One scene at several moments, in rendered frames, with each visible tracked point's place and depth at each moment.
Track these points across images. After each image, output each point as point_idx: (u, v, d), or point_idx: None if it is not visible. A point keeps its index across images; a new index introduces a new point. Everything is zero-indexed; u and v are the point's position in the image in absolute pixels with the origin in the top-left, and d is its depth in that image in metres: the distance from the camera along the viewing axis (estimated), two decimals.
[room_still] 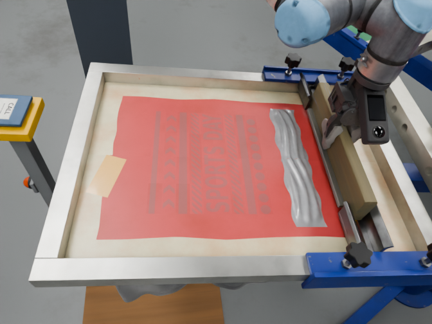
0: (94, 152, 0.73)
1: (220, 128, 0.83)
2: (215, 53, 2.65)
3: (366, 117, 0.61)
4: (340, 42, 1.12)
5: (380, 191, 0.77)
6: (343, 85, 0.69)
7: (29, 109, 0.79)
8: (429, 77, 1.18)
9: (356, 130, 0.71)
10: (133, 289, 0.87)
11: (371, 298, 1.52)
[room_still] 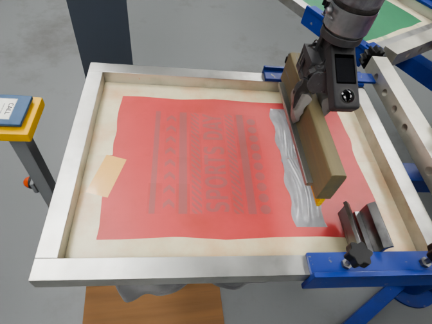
0: (94, 152, 0.73)
1: (220, 128, 0.83)
2: (215, 53, 2.65)
3: (333, 80, 0.54)
4: None
5: (380, 191, 0.77)
6: (312, 47, 0.61)
7: (29, 109, 0.79)
8: (429, 77, 1.18)
9: (326, 99, 0.63)
10: (133, 289, 0.87)
11: (371, 298, 1.52)
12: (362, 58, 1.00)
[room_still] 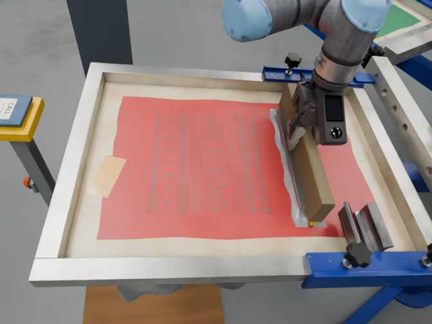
0: (94, 152, 0.74)
1: (220, 128, 0.83)
2: (215, 53, 2.65)
3: (323, 118, 0.61)
4: None
5: (380, 191, 0.77)
6: (305, 85, 0.69)
7: (29, 109, 0.79)
8: (429, 77, 1.18)
9: (319, 130, 0.70)
10: (133, 289, 0.87)
11: (371, 298, 1.52)
12: (362, 58, 1.00)
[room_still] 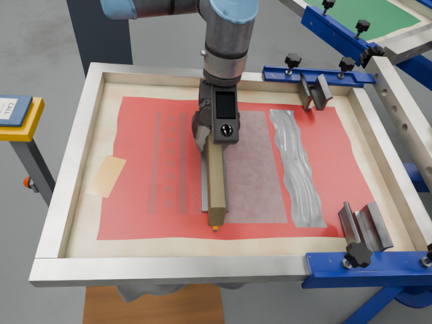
0: (94, 152, 0.74)
1: None
2: None
3: (213, 116, 0.58)
4: (340, 42, 1.12)
5: (379, 191, 0.77)
6: (207, 83, 0.66)
7: (29, 109, 0.79)
8: (429, 77, 1.18)
9: None
10: (133, 289, 0.87)
11: (371, 298, 1.52)
12: (362, 58, 1.00)
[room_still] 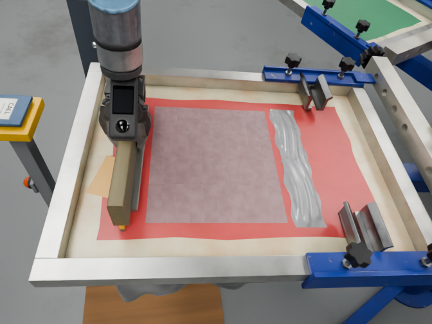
0: (94, 152, 0.74)
1: None
2: (215, 53, 2.65)
3: (109, 110, 0.55)
4: (340, 42, 1.12)
5: (379, 191, 0.77)
6: None
7: (29, 109, 0.79)
8: (429, 77, 1.18)
9: None
10: (133, 289, 0.87)
11: (371, 298, 1.52)
12: (362, 58, 1.00)
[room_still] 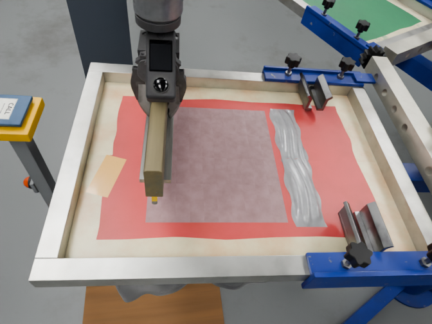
0: (94, 152, 0.73)
1: None
2: (215, 53, 2.65)
3: (146, 67, 0.49)
4: (340, 42, 1.12)
5: (380, 191, 0.77)
6: None
7: (29, 109, 0.79)
8: (429, 77, 1.18)
9: None
10: (133, 289, 0.87)
11: (371, 298, 1.52)
12: (362, 58, 1.00)
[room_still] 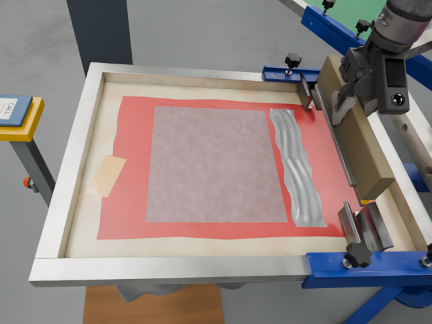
0: (94, 152, 0.73)
1: None
2: (215, 53, 2.65)
3: (384, 83, 0.55)
4: (340, 42, 1.12)
5: None
6: (357, 51, 0.63)
7: (29, 109, 0.79)
8: (429, 77, 1.18)
9: (370, 101, 0.64)
10: (133, 289, 0.87)
11: (371, 298, 1.52)
12: None
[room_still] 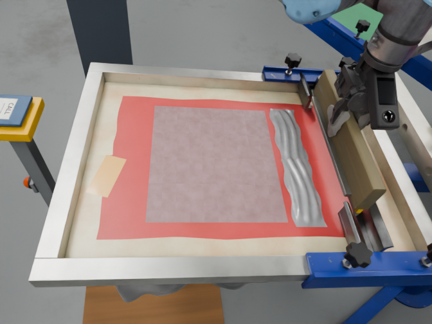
0: (94, 152, 0.73)
1: None
2: (215, 53, 2.65)
3: (375, 101, 0.58)
4: (340, 42, 1.12)
5: None
6: (351, 69, 0.66)
7: (29, 109, 0.79)
8: (429, 77, 1.18)
9: (364, 116, 0.68)
10: (133, 289, 0.87)
11: (371, 298, 1.52)
12: None
